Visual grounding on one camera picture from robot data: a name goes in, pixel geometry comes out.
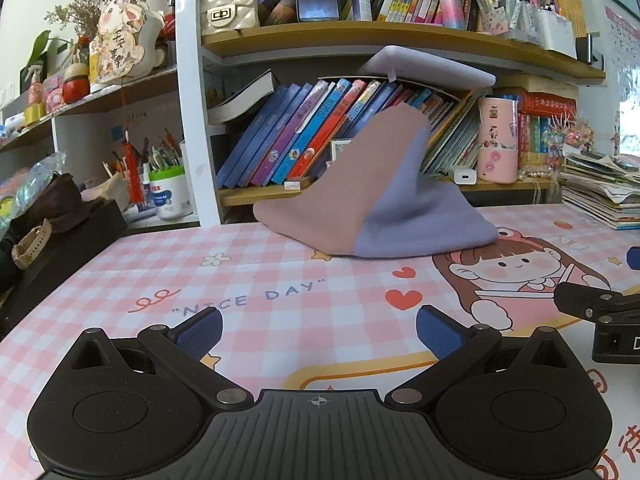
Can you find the row of colourful books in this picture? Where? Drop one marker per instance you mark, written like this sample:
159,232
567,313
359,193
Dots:
310,125

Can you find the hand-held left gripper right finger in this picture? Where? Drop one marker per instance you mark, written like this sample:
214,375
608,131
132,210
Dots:
440,334

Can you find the purple and mauve sweater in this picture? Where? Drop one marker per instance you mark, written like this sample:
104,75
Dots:
380,200

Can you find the white charger plug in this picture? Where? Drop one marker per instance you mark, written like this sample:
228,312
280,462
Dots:
460,177

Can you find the brown cloth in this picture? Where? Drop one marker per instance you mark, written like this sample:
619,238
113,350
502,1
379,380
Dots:
60,205

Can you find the cream quilted handbag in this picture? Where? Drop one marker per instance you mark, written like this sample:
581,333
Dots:
230,10

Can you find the bunch of coloured pencils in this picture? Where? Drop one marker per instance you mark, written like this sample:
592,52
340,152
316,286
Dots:
162,152

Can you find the green leafy plant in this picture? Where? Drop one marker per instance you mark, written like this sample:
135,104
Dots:
40,45

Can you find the white wall chart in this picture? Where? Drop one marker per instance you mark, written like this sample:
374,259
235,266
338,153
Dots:
622,60

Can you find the pile of dark clothes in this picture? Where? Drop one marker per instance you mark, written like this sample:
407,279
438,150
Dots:
75,255

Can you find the pink patterned tumbler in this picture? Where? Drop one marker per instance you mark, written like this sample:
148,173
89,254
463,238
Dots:
496,142

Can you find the dried flower bunch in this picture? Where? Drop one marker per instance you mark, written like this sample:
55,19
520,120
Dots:
75,5

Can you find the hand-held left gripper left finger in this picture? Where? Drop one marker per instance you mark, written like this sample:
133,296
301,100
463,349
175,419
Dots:
200,334

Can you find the rabbit paper decoration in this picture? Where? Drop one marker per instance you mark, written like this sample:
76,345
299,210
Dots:
122,40

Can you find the red tassel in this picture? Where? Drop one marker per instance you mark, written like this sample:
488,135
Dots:
133,170

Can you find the green and white jar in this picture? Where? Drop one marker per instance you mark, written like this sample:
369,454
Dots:
170,195

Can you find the pink checked cartoon desk mat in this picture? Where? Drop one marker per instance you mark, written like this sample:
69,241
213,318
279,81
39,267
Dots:
300,310

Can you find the stack of magazines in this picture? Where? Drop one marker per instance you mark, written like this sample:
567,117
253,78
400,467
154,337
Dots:
600,195

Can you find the red round doll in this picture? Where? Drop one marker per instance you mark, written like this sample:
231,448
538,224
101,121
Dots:
76,85

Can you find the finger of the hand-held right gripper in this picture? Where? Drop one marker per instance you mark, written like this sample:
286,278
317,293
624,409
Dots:
634,256
585,301

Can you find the pink spray bottle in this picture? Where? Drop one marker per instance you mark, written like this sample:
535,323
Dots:
36,90

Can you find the wooden and white bookshelf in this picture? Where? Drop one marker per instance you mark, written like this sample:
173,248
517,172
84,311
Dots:
190,110

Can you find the thick black book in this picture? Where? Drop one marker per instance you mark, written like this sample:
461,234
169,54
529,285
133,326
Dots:
240,102

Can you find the colourful bead ornament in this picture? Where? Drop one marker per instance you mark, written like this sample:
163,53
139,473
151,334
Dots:
570,132

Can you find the white pen holder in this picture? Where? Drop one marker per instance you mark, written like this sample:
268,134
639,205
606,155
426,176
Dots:
557,35

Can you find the beige wristwatch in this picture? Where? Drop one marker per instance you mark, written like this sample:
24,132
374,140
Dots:
31,245

